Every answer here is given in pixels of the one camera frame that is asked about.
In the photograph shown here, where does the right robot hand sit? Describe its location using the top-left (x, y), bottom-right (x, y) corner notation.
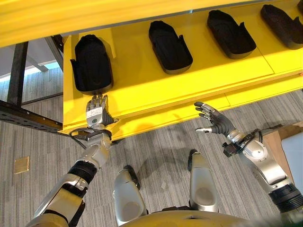
top-left (194, 101), bottom-right (237, 138)

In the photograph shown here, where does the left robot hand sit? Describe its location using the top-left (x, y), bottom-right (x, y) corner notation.
top-left (85, 94), bottom-right (119, 129)

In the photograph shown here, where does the black sole-shaped part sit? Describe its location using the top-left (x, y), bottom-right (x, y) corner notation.
top-left (206, 9), bottom-right (257, 60)
top-left (70, 34), bottom-right (114, 96)
top-left (148, 20), bottom-right (194, 75)
top-left (260, 4), bottom-right (303, 51)

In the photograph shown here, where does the yellow shelf unit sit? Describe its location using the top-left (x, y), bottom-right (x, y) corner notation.
top-left (0, 0), bottom-right (303, 142)

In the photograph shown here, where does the brown cardboard sheet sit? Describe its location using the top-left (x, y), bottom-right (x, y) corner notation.
top-left (262, 124), bottom-right (303, 187)

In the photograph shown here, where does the silver right robot leg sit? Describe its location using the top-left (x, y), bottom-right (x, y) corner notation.
top-left (187, 149), bottom-right (218, 213)

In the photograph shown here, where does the silver robot leg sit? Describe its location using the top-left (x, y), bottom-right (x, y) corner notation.
top-left (187, 149), bottom-right (218, 213)
top-left (112, 165), bottom-right (149, 227)

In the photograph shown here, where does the silver left robot leg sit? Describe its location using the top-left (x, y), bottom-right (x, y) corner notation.
top-left (112, 165), bottom-right (149, 227)

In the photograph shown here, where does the brass floor plate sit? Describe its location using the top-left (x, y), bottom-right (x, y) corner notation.
top-left (13, 156), bottom-right (30, 175)

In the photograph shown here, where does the yellow robot torso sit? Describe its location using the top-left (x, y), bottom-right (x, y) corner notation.
top-left (113, 210), bottom-right (258, 227)

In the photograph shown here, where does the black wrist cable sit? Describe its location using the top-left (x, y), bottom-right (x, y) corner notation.
top-left (68, 127), bottom-right (112, 150)
top-left (241, 129), bottom-right (264, 148)

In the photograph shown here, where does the black perforated metal frame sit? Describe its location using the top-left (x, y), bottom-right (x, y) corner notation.
top-left (0, 34), bottom-right (89, 140)

